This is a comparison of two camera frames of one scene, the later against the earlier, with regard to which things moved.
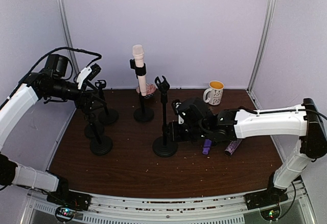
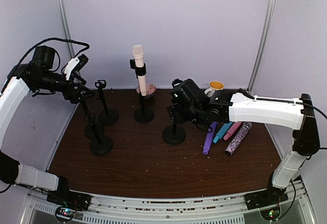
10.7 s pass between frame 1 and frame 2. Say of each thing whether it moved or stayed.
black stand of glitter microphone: stayed
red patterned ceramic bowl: stayed
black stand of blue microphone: stayed
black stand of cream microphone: stayed
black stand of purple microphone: moved
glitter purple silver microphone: stayed
